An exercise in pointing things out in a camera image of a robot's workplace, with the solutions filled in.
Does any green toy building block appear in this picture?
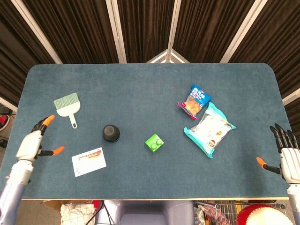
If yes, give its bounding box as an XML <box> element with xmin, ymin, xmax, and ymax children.
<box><xmin>144</xmin><ymin>133</ymin><xmax>165</xmax><ymax>154</ymax></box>

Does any blue felt table mat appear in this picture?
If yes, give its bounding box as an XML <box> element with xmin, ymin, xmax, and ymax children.
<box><xmin>0</xmin><ymin>62</ymin><xmax>294</xmax><ymax>200</ymax></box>

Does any white checked cloth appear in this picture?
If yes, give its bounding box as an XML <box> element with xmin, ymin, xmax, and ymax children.
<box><xmin>60</xmin><ymin>202</ymin><xmax>96</xmax><ymax>225</ymax></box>

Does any white printed card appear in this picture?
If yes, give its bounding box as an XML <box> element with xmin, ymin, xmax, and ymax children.
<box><xmin>71</xmin><ymin>147</ymin><xmax>107</xmax><ymax>178</ymax></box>

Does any red black shoe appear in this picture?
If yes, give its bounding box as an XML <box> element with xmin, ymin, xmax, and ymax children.
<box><xmin>0</xmin><ymin>114</ymin><xmax>10</xmax><ymax>132</ymax></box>

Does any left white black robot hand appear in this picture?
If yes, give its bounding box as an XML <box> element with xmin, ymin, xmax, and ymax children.
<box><xmin>15</xmin><ymin>114</ymin><xmax>65</xmax><ymax>162</ymax></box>

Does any white partition frame post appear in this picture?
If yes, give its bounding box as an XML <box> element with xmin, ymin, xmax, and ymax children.
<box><xmin>105</xmin><ymin>0</ymin><xmax>128</xmax><ymax>64</ymax></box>
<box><xmin>10</xmin><ymin>0</ymin><xmax>63</xmax><ymax>64</ymax></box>
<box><xmin>166</xmin><ymin>0</ymin><xmax>182</xmax><ymax>63</ymax></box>
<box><xmin>282</xmin><ymin>88</ymin><xmax>300</xmax><ymax>105</ymax></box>
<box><xmin>219</xmin><ymin>0</ymin><xmax>268</xmax><ymax>64</ymax></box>
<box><xmin>0</xmin><ymin>97</ymin><xmax>18</xmax><ymax>113</ymax></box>

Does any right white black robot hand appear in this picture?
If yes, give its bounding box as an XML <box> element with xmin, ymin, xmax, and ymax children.
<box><xmin>256</xmin><ymin>123</ymin><xmax>300</xmax><ymax>186</ymax></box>

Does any teal white snack bag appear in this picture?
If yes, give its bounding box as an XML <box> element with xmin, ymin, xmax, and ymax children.
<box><xmin>183</xmin><ymin>101</ymin><xmax>237</xmax><ymax>159</ymax></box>

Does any pale green hand brush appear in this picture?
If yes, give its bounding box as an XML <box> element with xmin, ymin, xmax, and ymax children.
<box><xmin>52</xmin><ymin>92</ymin><xmax>82</xmax><ymax>129</ymax></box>

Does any blue snack bag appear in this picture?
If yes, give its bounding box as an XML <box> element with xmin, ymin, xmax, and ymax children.
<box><xmin>176</xmin><ymin>84</ymin><xmax>212</xmax><ymax>120</ymax></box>

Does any red round drum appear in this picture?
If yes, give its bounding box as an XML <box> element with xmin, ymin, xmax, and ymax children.
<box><xmin>235</xmin><ymin>203</ymin><xmax>293</xmax><ymax>225</ymax></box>

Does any metal wire basket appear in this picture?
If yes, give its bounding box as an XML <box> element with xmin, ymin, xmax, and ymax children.
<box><xmin>193</xmin><ymin>200</ymin><xmax>287</xmax><ymax>225</ymax></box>

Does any grey-blue robot torso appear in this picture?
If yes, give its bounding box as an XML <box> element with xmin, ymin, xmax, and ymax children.
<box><xmin>95</xmin><ymin>199</ymin><xmax>195</xmax><ymax>225</ymax></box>

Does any white triangular frame base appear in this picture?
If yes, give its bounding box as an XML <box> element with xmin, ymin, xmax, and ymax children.
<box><xmin>146</xmin><ymin>48</ymin><xmax>190</xmax><ymax>64</ymax></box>

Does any black round cup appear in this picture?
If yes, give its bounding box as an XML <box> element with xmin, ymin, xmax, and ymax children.
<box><xmin>102</xmin><ymin>124</ymin><xmax>120</xmax><ymax>143</ymax></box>

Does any black cable under table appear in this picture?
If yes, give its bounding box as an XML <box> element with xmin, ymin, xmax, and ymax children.
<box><xmin>86</xmin><ymin>200</ymin><xmax>112</xmax><ymax>225</ymax></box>

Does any dark brown curtain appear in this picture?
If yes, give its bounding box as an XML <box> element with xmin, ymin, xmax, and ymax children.
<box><xmin>0</xmin><ymin>0</ymin><xmax>300</xmax><ymax>122</ymax></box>

